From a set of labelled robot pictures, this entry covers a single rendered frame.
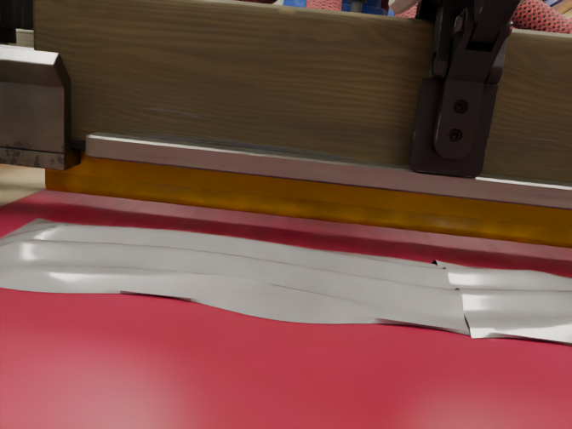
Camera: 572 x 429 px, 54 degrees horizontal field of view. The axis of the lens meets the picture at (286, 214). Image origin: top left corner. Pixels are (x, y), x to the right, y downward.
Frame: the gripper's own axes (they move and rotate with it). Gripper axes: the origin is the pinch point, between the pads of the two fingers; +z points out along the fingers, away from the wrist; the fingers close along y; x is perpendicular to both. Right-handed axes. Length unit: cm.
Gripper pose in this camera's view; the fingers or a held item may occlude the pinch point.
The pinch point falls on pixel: (437, 124)
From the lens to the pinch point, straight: 28.3
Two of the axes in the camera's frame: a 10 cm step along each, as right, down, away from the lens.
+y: -0.6, 2.6, -9.7
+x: 9.9, 1.1, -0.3
